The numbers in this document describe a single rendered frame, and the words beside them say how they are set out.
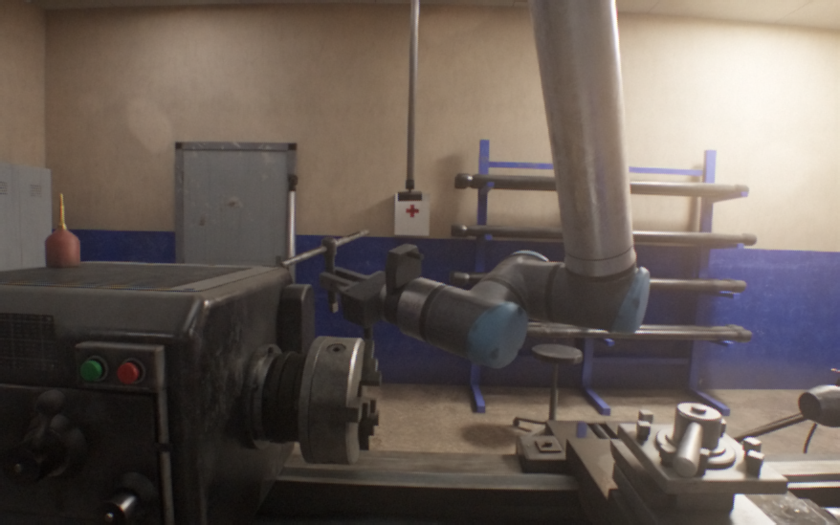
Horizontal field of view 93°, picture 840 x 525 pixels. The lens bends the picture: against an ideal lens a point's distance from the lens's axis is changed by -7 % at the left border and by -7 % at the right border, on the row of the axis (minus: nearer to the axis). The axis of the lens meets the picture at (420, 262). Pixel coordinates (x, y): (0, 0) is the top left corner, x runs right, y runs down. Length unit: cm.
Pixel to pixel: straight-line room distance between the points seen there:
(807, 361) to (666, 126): 266
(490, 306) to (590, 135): 24
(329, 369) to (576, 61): 63
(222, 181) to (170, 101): 89
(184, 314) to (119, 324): 10
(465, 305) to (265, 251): 357
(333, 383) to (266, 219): 333
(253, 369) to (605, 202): 67
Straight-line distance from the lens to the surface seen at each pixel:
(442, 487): 113
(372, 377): 93
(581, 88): 50
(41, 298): 87
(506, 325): 56
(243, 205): 415
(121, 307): 78
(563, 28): 50
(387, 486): 114
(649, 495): 74
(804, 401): 125
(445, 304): 59
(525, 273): 65
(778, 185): 504
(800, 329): 533
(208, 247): 429
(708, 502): 77
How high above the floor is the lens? 145
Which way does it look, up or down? 5 degrees down
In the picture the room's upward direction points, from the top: 2 degrees clockwise
